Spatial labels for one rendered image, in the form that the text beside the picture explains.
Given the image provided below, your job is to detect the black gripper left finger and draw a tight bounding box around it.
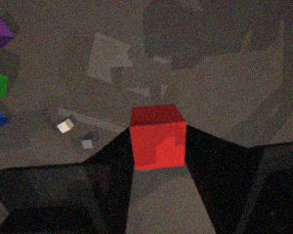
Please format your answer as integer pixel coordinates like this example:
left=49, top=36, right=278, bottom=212
left=0, top=127, right=135, bottom=234

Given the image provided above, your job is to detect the red block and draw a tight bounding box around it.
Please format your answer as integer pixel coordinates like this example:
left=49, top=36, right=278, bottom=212
left=129, top=104, right=187, bottom=171

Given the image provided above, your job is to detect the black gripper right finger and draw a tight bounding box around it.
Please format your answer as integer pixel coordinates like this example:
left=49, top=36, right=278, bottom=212
left=185, top=124, right=293, bottom=234

